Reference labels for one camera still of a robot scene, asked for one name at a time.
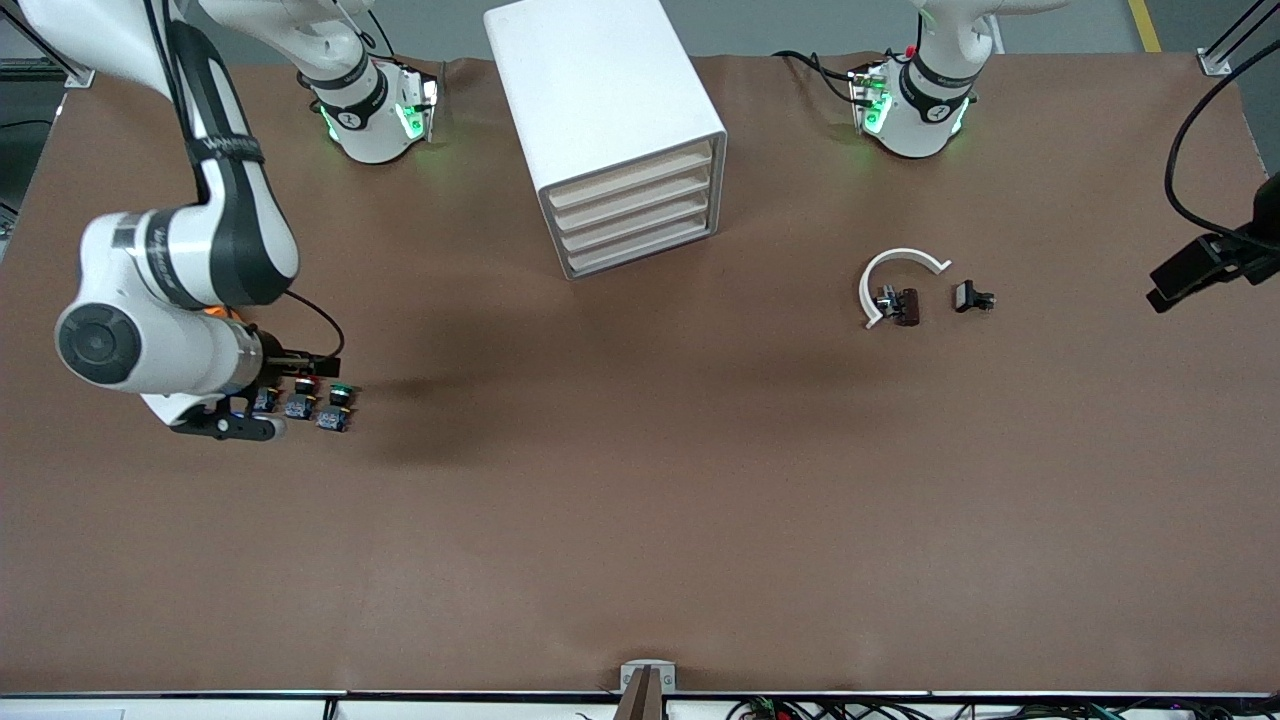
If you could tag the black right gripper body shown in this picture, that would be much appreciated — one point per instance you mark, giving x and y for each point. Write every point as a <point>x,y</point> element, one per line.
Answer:
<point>273,359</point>

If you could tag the green push button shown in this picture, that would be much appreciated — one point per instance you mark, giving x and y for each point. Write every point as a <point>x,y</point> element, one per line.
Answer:
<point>336,410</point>

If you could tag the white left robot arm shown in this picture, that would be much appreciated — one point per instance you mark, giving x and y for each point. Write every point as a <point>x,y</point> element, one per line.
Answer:
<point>925,110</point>

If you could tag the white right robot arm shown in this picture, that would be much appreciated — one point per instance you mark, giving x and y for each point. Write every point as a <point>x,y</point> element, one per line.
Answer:
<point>150,260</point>

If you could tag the yellow mushroom push button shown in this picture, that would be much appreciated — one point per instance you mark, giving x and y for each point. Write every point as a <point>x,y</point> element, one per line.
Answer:
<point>266,400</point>

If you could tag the red mushroom push button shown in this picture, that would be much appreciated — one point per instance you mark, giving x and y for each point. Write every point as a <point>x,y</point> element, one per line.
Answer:
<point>300,405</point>

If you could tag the black square push button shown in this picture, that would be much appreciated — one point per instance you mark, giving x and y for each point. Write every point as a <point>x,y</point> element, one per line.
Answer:
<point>968,297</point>

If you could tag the orange box with hole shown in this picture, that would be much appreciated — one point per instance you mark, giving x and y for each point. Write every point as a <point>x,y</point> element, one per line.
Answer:
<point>218,312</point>

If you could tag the maroon cylinder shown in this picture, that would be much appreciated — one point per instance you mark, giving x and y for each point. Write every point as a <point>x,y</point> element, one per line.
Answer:
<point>908,307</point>

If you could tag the white semicircular pipe clamp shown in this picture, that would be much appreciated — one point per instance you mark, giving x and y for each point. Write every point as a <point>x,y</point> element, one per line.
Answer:
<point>905,253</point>

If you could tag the brown table mat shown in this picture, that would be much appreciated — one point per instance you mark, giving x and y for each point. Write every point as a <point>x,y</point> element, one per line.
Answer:
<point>640,520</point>

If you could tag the aluminium frame strut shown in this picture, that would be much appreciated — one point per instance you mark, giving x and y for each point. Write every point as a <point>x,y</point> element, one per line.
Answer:
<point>80,77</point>
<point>1215,62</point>

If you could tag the white table edge rail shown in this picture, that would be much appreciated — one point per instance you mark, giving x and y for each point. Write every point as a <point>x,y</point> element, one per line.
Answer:
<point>200,708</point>

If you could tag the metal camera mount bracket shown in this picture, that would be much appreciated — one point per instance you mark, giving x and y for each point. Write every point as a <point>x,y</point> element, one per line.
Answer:
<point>647,690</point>

